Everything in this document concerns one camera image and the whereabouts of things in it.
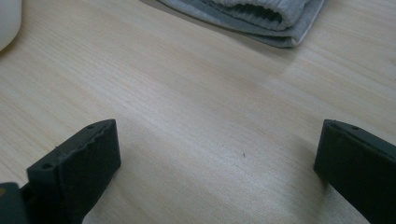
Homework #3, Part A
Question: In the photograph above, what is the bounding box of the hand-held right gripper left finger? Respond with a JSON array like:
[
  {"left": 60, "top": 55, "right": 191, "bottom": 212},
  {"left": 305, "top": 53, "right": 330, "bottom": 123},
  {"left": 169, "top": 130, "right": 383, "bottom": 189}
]
[{"left": 26, "top": 119, "right": 121, "bottom": 224}]

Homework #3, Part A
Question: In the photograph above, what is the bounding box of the grey cloth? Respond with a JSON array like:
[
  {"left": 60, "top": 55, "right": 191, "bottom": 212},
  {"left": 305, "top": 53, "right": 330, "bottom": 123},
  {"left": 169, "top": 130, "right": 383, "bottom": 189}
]
[{"left": 157, "top": 0, "right": 325, "bottom": 49}]

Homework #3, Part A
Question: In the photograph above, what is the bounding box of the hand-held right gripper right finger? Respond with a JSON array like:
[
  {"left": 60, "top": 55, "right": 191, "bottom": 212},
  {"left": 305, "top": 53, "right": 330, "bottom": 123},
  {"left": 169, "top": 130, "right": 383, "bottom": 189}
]
[{"left": 313, "top": 119, "right": 396, "bottom": 224}]

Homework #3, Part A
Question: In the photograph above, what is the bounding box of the white plastic basin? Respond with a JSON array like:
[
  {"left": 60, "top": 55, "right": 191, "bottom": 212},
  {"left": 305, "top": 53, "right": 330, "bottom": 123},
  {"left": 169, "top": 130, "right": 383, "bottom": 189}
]
[{"left": 0, "top": 0, "right": 23, "bottom": 52}]

